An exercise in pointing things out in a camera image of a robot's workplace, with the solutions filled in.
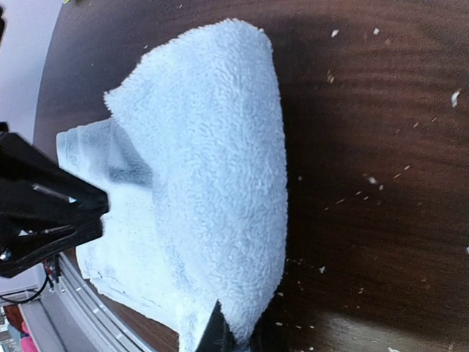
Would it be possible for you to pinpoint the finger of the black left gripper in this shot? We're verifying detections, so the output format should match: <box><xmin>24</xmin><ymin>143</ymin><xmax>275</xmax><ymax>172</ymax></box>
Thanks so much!
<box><xmin>1</xmin><ymin>122</ymin><xmax>109</xmax><ymax>220</ymax></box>
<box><xmin>1</xmin><ymin>208</ymin><xmax>108</xmax><ymax>278</ymax></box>

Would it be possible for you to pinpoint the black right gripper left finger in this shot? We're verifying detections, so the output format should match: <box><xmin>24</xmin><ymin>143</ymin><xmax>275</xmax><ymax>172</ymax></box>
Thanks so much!
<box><xmin>197</xmin><ymin>301</ymin><xmax>235</xmax><ymax>352</ymax></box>

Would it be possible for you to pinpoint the light blue towel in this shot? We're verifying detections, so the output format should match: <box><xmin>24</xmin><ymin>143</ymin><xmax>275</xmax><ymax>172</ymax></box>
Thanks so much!
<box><xmin>56</xmin><ymin>19</ymin><xmax>287</xmax><ymax>351</ymax></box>

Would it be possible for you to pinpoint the aluminium front rail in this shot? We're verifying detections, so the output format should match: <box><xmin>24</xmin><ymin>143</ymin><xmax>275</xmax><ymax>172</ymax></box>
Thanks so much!
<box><xmin>19</xmin><ymin>254</ymin><xmax>154</xmax><ymax>352</ymax></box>

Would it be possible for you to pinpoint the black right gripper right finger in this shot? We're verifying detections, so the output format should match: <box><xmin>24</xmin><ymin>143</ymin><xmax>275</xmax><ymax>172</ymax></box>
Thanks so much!
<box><xmin>247</xmin><ymin>315</ymin><xmax>273</xmax><ymax>352</ymax></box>

